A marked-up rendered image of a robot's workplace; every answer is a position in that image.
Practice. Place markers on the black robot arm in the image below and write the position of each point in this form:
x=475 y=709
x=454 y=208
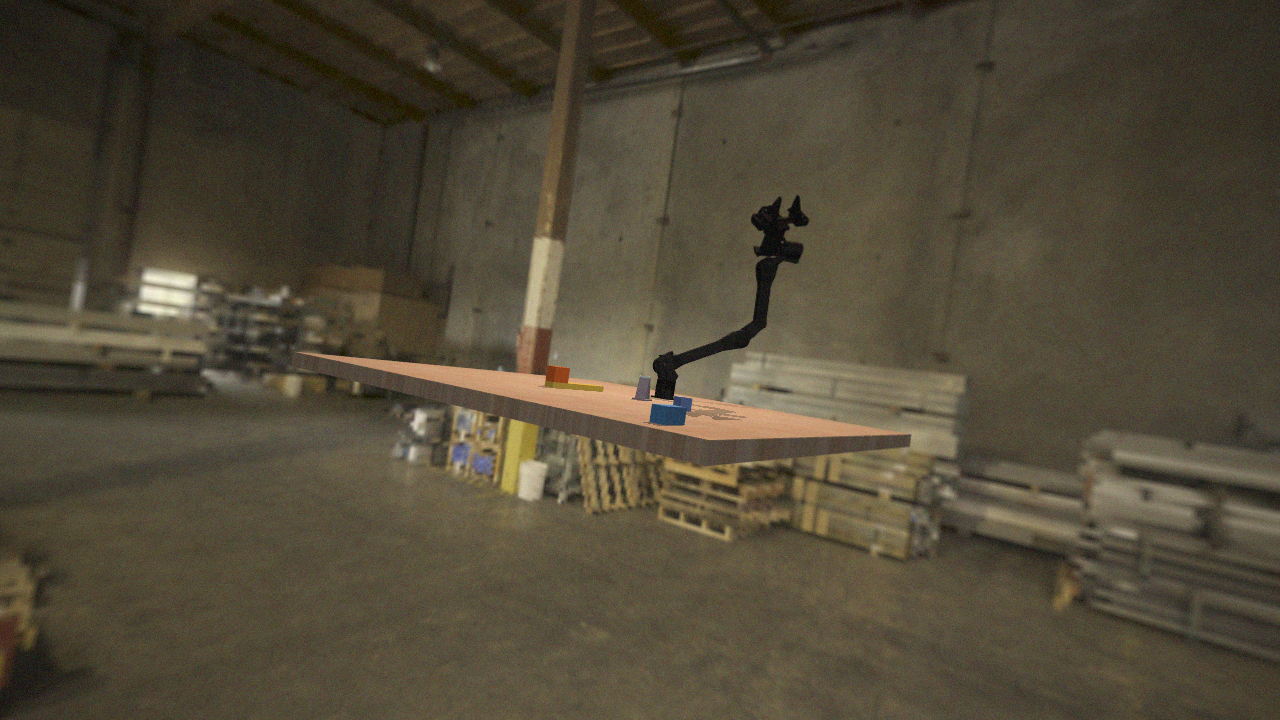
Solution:
x=665 y=365

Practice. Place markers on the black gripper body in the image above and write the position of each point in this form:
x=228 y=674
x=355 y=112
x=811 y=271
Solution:
x=774 y=232

